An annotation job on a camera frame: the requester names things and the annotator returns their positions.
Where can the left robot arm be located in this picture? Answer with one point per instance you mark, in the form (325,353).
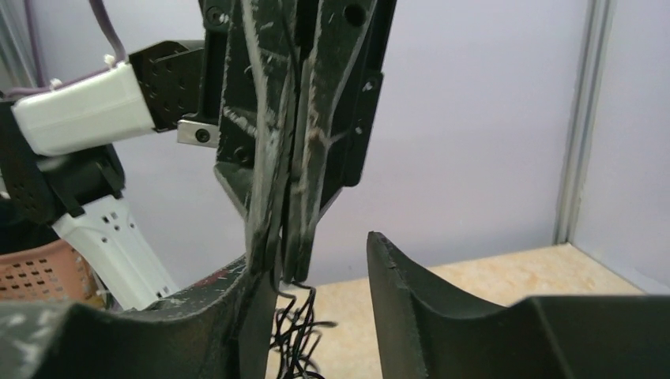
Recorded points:
(80,194)

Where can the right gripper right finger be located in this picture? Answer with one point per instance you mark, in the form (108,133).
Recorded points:
(426,327)

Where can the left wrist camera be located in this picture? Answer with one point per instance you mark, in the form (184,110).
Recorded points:
(99,110)

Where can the aluminium corner post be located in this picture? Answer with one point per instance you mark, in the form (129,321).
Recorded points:
(591,63)

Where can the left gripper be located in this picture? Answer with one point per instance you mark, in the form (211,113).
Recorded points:
(293,89)

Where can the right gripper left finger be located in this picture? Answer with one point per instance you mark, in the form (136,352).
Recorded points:
(217,328)

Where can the orange perforated plastic basket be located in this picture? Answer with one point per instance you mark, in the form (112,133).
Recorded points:
(53,272)

